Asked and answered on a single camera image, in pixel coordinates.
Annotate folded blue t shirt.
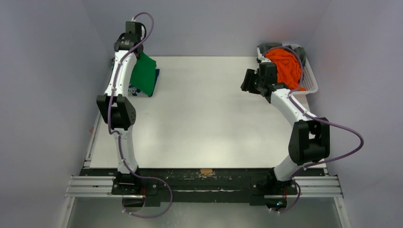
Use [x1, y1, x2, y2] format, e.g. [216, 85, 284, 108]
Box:
[128, 68, 160, 97]

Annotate green t shirt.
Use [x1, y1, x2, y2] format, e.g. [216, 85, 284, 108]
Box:
[128, 53, 159, 97]

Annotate grey t shirt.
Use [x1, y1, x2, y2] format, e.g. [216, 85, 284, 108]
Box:
[257, 42, 306, 66]

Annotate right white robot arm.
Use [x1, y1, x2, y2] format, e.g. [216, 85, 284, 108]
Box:
[240, 62, 330, 193]

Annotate orange t shirt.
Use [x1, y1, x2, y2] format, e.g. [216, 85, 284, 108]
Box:
[263, 47, 306, 91]

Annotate white plastic basket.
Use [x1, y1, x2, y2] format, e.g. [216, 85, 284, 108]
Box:
[256, 43, 319, 95]

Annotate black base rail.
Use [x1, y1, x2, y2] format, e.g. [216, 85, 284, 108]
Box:
[68, 169, 325, 210]

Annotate brown tape piece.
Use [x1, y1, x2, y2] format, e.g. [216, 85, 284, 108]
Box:
[200, 169, 214, 176]

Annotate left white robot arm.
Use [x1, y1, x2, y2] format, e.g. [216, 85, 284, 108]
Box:
[96, 20, 145, 194]

